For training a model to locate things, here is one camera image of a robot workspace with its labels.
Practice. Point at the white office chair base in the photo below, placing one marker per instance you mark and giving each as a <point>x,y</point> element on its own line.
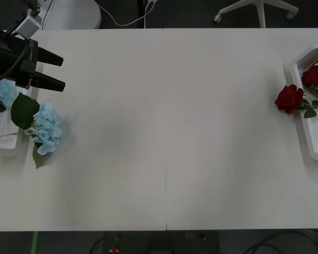
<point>261,10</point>

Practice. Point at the green floor strip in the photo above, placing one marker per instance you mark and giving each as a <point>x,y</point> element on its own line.
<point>34,242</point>

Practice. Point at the pale grey left wrist camera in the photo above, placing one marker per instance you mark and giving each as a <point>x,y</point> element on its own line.
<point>29,27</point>

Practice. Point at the small red rose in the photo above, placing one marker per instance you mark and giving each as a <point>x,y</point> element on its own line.
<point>314,75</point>

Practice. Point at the white round pedestal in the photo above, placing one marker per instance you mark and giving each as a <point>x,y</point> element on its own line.
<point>71,14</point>

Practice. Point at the black upright post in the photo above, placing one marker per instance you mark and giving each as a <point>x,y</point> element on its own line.
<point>141,13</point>

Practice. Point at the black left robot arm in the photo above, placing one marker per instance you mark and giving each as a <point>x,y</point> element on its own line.
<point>2,53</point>

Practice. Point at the pale blue artificial flower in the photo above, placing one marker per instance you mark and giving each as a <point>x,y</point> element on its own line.
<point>47,127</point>
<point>2,91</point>

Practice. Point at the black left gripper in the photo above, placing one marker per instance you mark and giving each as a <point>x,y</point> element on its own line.
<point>27,66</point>

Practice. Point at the red rose with bent stem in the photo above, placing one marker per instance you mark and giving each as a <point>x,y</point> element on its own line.
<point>289,99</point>

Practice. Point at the red round button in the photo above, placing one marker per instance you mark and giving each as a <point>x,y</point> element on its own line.
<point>114,249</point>

